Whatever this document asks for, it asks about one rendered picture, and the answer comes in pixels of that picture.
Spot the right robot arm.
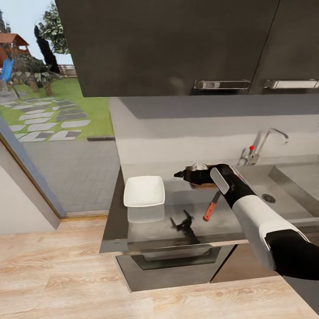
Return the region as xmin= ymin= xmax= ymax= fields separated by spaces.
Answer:
xmin=174 ymin=162 xmax=319 ymax=315

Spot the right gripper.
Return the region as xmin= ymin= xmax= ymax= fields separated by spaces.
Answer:
xmin=174 ymin=169 xmax=204 ymax=185

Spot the bowl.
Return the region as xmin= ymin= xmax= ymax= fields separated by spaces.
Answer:
xmin=124 ymin=176 xmax=165 ymax=208

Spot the parer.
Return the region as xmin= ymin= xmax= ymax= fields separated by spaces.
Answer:
xmin=204 ymin=191 xmax=221 ymax=220

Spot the cutting board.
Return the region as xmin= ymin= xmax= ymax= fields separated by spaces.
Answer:
xmin=186 ymin=166 xmax=216 ymax=188

